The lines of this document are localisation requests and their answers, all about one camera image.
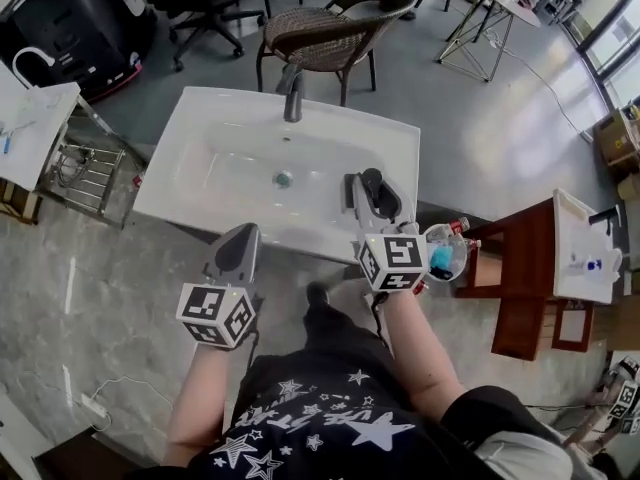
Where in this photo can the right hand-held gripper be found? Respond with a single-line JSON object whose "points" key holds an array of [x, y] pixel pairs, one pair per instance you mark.
{"points": [[395, 263]]}

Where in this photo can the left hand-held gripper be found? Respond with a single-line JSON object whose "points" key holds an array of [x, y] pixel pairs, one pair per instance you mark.
{"points": [[215, 313]]}

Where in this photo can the brown pump dispenser bottle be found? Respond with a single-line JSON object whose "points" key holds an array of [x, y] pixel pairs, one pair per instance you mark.
{"points": [[372, 178]]}

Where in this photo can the person's left forearm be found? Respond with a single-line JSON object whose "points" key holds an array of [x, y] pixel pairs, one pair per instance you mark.
{"points": [[200, 398]]}

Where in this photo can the person's right forearm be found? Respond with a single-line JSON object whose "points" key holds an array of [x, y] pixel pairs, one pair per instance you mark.
{"points": [[420, 358]]}

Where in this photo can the white ceramic sink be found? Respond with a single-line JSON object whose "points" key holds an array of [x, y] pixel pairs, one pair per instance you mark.
{"points": [[200, 168]]}

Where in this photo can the dark sink faucet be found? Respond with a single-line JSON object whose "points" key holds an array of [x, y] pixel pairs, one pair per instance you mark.
{"points": [[292, 98]]}

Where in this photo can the wooden sink cabinet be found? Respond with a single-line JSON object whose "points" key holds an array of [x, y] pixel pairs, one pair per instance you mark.
{"points": [[520, 278]]}

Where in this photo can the dark metal frame stand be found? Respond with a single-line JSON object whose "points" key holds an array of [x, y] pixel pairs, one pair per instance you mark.
{"points": [[92, 152]]}

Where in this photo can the small white sink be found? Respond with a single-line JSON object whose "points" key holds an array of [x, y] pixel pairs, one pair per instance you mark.
{"points": [[30, 118]]}

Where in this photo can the person's black shoe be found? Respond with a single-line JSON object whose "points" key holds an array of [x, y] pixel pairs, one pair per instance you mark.
{"points": [[317, 293]]}

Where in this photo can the white waste bucket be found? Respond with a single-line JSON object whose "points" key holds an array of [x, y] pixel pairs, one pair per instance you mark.
{"points": [[450, 263]]}

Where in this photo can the person's black trousers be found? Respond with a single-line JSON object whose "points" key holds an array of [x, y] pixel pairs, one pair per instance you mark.
{"points": [[340, 333]]}

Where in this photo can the brown wicker chair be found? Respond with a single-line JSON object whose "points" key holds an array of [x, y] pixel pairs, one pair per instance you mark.
{"points": [[320, 33]]}

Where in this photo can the white power strip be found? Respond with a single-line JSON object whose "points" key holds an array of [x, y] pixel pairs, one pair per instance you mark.
{"points": [[94, 405]]}

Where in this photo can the white rectangular basin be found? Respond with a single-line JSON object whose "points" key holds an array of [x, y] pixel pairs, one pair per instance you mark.
{"points": [[580, 248]]}

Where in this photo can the small blue object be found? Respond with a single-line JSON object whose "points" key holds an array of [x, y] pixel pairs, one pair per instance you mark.
{"points": [[595, 265]]}

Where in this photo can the short black faucet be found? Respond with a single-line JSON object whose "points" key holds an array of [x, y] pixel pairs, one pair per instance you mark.
{"points": [[607, 218]]}

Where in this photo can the dark brown wooden cabinet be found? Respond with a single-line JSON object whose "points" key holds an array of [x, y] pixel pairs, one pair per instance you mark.
{"points": [[100, 458]]}

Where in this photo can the cardboard box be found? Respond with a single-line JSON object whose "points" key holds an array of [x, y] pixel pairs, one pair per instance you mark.
{"points": [[617, 140]]}

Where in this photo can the blue pen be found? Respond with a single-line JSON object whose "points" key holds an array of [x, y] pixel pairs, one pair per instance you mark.
{"points": [[7, 144]]}

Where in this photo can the black cleaning machine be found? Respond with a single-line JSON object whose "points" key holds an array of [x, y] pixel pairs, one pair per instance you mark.
{"points": [[75, 18]]}

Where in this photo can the white gooseneck faucet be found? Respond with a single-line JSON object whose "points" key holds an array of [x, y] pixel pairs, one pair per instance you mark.
{"points": [[16, 68]]}

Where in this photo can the glass door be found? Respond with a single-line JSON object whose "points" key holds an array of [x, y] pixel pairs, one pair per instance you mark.
{"points": [[610, 28]]}

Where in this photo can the person's white garment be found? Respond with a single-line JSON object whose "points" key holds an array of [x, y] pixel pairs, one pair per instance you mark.
{"points": [[525, 455]]}

